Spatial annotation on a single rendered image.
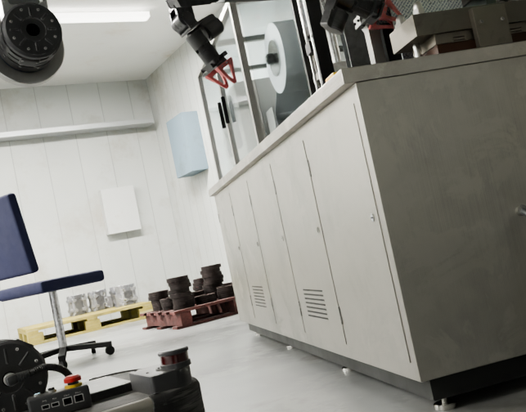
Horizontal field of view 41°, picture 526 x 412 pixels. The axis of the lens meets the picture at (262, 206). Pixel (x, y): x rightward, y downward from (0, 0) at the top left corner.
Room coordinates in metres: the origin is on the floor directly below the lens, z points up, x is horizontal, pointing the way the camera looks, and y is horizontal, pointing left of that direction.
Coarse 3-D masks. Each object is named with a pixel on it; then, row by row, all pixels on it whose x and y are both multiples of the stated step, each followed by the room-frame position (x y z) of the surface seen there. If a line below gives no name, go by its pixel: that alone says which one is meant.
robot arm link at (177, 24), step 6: (174, 12) 2.20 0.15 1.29; (180, 12) 2.15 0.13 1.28; (192, 12) 2.17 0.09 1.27; (174, 18) 2.18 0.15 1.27; (180, 18) 2.15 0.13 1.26; (174, 24) 2.18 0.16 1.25; (180, 24) 2.16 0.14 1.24; (186, 24) 2.16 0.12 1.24; (174, 30) 2.21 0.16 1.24; (180, 30) 2.20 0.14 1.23
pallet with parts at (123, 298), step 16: (112, 288) 8.09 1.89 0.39; (128, 288) 7.84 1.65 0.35; (80, 304) 7.89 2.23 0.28; (96, 304) 7.96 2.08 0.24; (112, 304) 8.08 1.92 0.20; (128, 304) 7.81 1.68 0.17; (144, 304) 7.55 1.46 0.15; (64, 320) 7.27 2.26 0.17; (80, 320) 7.61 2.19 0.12; (96, 320) 7.31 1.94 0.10; (112, 320) 8.15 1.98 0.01; (128, 320) 7.46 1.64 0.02; (32, 336) 7.03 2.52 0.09; (48, 336) 7.83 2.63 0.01
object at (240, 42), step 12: (240, 24) 3.00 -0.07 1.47; (240, 36) 2.99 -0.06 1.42; (240, 48) 2.99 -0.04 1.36; (240, 60) 3.01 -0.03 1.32; (252, 84) 3.00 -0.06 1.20; (252, 96) 2.99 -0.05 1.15; (204, 108) 4.13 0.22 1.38; (252, 108) 2.99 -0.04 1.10; (228, 120) 3.50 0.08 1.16; (252, 120) 3.01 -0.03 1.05; (228, 132) 3.57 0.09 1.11; (216, 168) 4.13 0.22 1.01
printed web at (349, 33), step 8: (352, 16) 2.43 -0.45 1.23; (352, 24) 2.43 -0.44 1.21; (344, 32) 2.42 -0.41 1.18; (352, 32) 2.42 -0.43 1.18; (360, 32) 2.43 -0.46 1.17; (352, 40) 2.42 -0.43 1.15; (360, 40) 2.43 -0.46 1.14; (352, 48) 2.42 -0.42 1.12; (360, 48) 2.43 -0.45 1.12; (352, 56) 2.42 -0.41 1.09; (360, 56) 2.43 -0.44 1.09; (368, 56) 2.43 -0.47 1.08; (352, 64) 2.42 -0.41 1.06; (360, 64) 2.42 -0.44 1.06; (368, 64) 2.43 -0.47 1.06
